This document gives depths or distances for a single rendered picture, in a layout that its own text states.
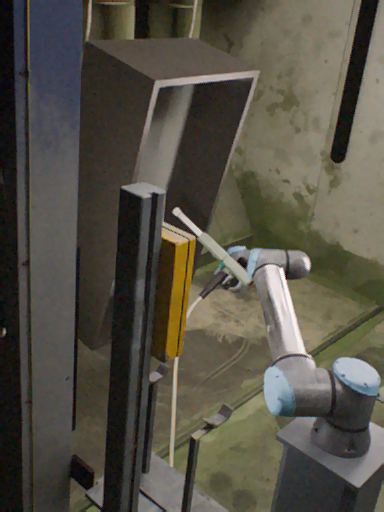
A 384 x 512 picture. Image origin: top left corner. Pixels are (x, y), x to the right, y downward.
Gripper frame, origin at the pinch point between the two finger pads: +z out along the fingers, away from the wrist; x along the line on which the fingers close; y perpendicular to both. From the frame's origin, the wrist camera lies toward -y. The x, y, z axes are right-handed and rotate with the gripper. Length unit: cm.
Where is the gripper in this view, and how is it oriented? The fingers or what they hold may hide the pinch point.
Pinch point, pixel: (225, 268)
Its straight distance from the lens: 267.6
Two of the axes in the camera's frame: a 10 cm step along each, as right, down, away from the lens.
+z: -2.5, -2.0, -9.5
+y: -7.0, 7.1, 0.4
